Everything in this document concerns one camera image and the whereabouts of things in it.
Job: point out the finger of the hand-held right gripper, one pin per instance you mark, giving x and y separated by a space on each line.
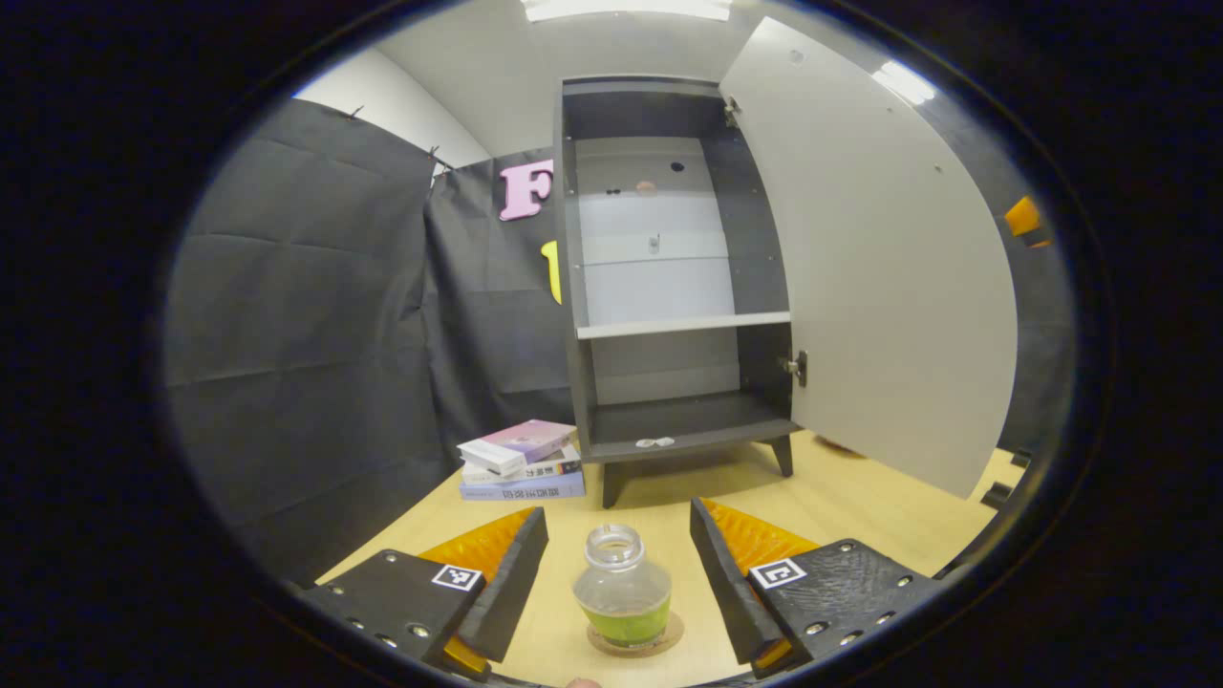
1025 220

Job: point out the white cabinet door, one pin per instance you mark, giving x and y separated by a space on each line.
889 287

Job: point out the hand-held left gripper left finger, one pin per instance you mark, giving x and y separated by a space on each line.
506 592

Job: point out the black table bracket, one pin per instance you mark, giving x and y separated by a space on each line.
997 495
1022 458

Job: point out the large ceiling light panel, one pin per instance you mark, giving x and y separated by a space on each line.
626 10

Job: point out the blue book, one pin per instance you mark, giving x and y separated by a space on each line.
525 490

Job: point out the round cork coaster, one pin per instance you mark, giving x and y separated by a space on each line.
674 635

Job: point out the white cabinet shelf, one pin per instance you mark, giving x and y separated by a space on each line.
683 325

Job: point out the dark grey cabinet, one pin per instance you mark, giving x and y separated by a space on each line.
688 416

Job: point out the glass bottle with green liquid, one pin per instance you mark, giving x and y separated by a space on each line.
621 597

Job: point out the black backdrop cloth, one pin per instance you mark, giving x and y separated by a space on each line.
306 334

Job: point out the pink book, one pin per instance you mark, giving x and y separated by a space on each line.
525 440

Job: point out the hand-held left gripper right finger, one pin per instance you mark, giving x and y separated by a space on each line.
731 592

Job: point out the white book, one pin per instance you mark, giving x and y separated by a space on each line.
545 468

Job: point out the metal door hinge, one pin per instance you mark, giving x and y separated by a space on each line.
731 112
795 368

